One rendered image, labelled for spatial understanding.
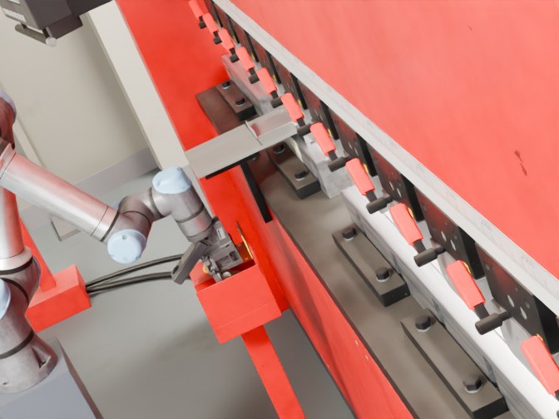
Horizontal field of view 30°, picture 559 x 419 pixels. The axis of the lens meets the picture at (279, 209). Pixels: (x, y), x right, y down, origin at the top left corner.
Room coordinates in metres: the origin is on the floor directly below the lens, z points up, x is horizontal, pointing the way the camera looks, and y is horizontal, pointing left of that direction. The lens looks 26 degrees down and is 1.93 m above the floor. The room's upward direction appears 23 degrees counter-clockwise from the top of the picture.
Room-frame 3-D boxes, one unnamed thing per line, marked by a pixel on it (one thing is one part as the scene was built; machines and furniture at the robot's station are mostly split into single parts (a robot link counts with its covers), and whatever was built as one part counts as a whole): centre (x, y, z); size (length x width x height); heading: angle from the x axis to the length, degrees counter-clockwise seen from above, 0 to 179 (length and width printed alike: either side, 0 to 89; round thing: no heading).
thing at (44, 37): (3.58, 0.53, 1.20); 0.45 x 0.03 x 0.08; 19
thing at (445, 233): (1.22, -0.23, 1.18); 0.15 x 0.09 x 0.17; 5
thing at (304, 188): (2.34, -0.07, 0.89); 0.30 x 0.05 x 0.03; 5
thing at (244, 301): (2.19, 0.18, 0.75); 0.20 x 0.16 x 0.18; 4
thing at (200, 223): (2.15, 0.19, 0.95); 0.08 x 0.08 x 0.05
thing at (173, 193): (2.14, 0.20, 1.03); 0.09 x 0.08 x 0.11; 77
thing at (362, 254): (1.78, -0.12, 0.89); 0.30 x 0.05 x 0.03; 5
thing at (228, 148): (2.37, 0.03, 1.00); 0.26 x 0.18 x 0.01; 95
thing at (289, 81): (2.01, -0.15, 1.18); 0.15 x 0.09 x 0.17; 5
